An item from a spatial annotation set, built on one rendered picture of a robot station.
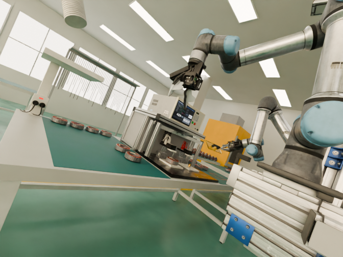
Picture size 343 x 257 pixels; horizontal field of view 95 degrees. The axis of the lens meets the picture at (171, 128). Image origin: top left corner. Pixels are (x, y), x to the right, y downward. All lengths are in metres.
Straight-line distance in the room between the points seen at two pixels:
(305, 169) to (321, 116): 0.20
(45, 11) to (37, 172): 7.09
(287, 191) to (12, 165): 0.87
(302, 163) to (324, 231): 0.21
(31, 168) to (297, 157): 0.88
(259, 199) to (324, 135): 0.30
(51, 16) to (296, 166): 7.52
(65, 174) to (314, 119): 0.81
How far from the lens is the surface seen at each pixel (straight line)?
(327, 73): 0.68
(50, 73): 1.55
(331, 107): 0.60
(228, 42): 0.77
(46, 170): 0.68
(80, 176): 0.72
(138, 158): 1.05
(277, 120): 1.44
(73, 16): 1.71
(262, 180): 0.70
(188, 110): 1.48
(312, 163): 0.72
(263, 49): 0.88
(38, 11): 7.55
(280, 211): 0.71
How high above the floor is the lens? 1.01
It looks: 1 degrees up
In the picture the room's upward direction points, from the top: 22 degrees clockwise
